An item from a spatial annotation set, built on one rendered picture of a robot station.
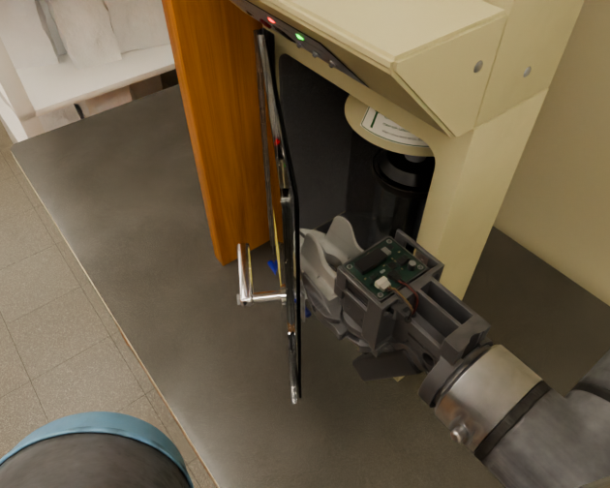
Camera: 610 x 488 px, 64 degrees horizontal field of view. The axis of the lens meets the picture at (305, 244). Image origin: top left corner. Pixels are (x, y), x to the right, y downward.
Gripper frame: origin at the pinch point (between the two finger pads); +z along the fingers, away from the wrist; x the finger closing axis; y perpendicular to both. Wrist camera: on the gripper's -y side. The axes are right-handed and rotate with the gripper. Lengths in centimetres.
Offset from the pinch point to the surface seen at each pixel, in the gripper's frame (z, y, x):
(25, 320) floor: 127, -128, 42
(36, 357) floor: 108, -128, 44
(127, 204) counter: 56, -34, 4
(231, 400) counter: 5.6, -34.0, 9.7
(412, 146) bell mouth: 0.8, 4.6, -15.7
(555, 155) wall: 0, -15, -55
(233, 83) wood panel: 29.1, 1.4, -10.1
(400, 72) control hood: -7.8, 22.0, -1.4
